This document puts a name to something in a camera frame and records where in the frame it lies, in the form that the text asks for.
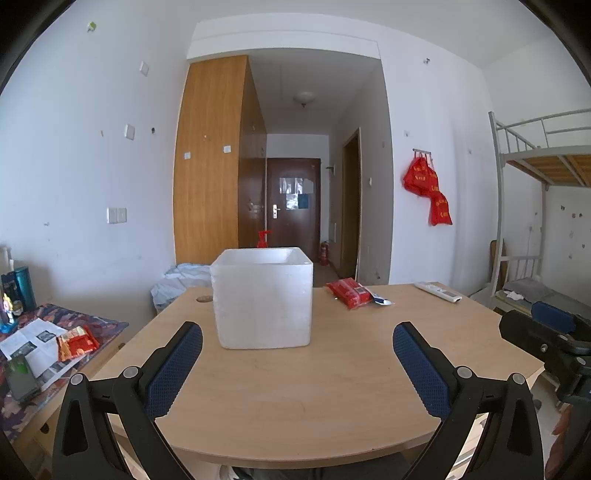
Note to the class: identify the brown side door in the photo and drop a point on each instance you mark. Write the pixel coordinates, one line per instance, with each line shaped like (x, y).
(351, 207)

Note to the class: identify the orange red snack packet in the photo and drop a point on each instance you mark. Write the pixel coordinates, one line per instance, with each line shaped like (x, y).
(76, 344)

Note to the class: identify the dark brown entrance door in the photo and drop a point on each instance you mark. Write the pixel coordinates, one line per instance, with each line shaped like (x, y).
(291, 230)

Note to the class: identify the wooden board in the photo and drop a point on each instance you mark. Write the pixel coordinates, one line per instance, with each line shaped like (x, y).
(497, 258)

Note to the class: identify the wooden wardrobe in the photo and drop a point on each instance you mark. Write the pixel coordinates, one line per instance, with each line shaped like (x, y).
(207, 161)

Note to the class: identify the row of toiletry bottles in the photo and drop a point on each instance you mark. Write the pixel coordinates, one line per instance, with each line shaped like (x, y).
(24, 288)

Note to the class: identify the red pump bottle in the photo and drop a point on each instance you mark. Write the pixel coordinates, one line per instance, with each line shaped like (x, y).
(263, 240)

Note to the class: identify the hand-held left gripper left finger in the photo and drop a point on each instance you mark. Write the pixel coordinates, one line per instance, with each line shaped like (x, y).
(178, 364)

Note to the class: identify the white metal bunk bed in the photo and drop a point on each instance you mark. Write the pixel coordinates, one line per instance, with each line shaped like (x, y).
(498, 207)

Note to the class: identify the patterned tablecloth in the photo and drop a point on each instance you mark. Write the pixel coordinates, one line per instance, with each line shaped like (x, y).
(101, 323)

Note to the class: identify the door paper notices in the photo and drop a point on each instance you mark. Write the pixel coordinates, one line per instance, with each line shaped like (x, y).
(295, 191)

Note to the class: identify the metal wall hook rack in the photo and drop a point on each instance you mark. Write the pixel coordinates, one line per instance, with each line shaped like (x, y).
(421, 152)

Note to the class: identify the pale blue bedding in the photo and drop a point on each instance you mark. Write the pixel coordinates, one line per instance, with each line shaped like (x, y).
(180, 281)

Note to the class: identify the red cloth bag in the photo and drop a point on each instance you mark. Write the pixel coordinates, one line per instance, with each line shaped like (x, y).
(441, 210)
(419, 177)

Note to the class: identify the person's right forearm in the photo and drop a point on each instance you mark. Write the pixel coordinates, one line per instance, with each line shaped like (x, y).
(559, 438)

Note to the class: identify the double white wall socket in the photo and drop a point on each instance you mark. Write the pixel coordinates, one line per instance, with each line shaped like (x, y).
(117, 215)

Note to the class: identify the white blue tube packet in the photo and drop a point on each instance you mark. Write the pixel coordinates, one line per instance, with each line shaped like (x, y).
(381, 299)

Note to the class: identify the grey bed mattress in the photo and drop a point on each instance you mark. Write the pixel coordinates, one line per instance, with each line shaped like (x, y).
(531, 290)

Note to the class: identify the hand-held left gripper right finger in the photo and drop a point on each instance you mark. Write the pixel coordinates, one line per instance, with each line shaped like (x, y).
(420, 369)

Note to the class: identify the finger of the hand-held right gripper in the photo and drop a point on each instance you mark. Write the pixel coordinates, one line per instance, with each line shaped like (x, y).
(551, 314)
(531, 337)

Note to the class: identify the open printed magazine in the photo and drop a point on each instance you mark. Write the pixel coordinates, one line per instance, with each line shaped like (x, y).
(32, 339)

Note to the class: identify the black smartphone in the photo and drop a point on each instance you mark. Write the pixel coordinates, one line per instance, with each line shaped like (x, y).
(22, 378)

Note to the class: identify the red fire extinguisher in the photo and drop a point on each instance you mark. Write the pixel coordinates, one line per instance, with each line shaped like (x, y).
(324, 254)

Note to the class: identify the white foam box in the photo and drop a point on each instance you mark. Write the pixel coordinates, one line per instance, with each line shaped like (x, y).
(263, 300)

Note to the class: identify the round ceiling lamp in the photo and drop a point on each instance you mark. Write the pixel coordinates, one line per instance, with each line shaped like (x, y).
(304, 98)

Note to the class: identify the white remote control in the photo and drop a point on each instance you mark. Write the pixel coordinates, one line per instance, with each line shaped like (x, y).
(438, 292)

